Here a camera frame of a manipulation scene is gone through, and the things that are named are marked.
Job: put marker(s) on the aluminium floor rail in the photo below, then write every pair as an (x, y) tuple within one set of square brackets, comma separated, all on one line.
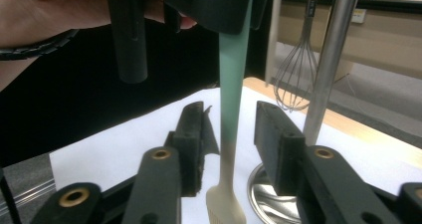
[(30, 197)]

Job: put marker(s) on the light wooden desk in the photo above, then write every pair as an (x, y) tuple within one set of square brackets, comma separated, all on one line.
[(381, 35)]

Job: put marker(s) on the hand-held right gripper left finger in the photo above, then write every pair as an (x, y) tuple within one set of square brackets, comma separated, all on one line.
[(189, 151)]

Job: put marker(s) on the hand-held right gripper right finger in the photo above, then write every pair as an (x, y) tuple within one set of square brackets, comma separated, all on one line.
[(282, 151)]

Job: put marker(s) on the black tripod stand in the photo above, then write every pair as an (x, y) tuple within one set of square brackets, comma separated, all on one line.
[(8, 197)]

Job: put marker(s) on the white table sheet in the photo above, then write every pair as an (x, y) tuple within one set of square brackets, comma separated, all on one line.
[(116, 151)]

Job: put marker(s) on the steel utensil stand with hooks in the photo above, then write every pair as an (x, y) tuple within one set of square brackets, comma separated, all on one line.
[(326, 71)]

